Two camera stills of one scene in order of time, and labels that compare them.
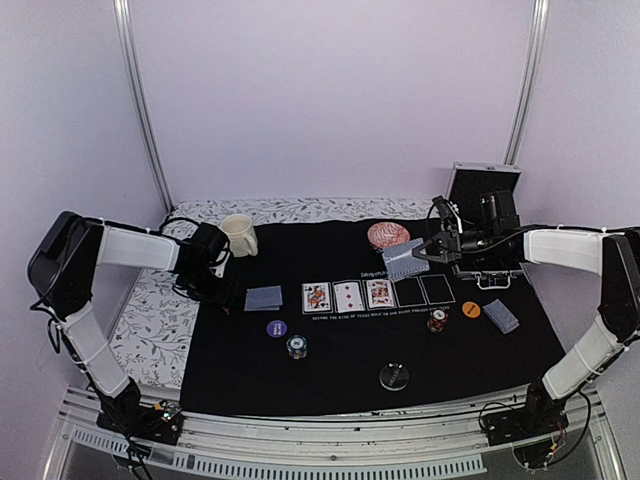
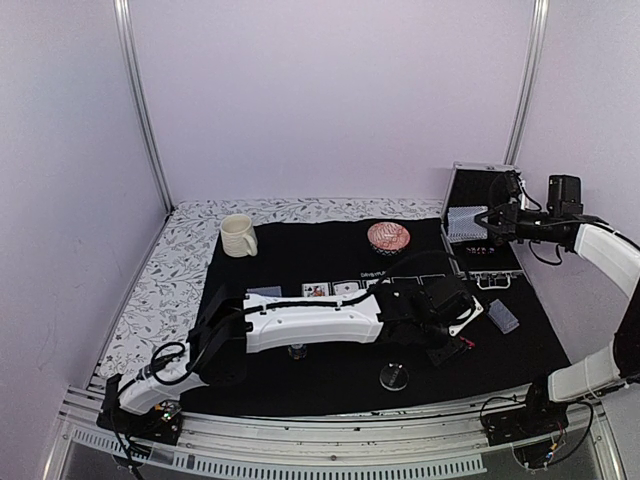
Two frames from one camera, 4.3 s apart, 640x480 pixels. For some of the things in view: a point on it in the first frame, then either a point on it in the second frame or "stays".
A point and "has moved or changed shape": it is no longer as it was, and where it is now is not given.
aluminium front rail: [432, 443] stays
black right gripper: [453, 241] to [510, 227]
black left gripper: [226, 296] to [445, 356]
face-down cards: [502, 317] stays
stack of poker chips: [297, 346] stays
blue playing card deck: [405, 260] has moved or changed shape
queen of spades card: [316, 296] stays
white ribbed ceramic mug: [243, 240] stays
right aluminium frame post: [538, 35] stays
